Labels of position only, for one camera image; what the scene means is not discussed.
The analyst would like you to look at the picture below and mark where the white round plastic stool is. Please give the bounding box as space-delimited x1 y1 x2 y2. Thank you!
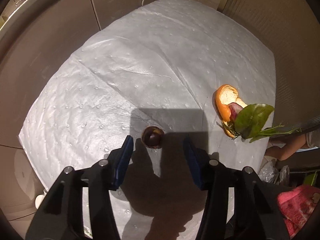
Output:
35 189 47 209

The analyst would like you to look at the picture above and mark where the brown chestnut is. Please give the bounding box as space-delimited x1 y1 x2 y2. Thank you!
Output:
141 126 164 149

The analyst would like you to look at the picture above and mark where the pink patterned clothing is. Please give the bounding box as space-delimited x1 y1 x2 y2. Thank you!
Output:
277 185 319 239

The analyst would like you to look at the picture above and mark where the person's right hand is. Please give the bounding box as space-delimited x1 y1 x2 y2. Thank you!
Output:
265 134 309 161

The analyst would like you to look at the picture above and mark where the green leafy sprig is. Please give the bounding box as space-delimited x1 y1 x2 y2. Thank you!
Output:
233 103 301 143

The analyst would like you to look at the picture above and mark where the grey absorbent table mat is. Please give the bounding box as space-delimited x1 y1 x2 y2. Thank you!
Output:
19 0 276 239

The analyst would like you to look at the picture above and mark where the bread piece with ham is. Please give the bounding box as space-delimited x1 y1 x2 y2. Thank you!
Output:
214 84 247 139

